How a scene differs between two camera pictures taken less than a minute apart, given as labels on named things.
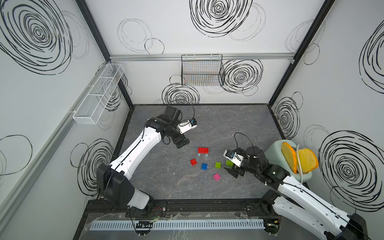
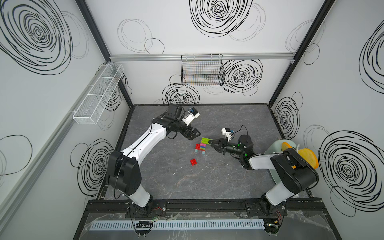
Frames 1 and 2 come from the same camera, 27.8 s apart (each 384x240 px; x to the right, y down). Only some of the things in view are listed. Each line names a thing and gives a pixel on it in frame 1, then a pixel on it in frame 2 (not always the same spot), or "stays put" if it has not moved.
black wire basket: (202, 70) stays put
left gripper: (181, 137) → (192, 135)
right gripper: (236, 168) → (223, 145)
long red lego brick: (203, 150) → (198, 147)
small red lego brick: (193, 162) stays put
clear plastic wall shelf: (90, 111) stays put
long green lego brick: (229, 163) → (205, 140)
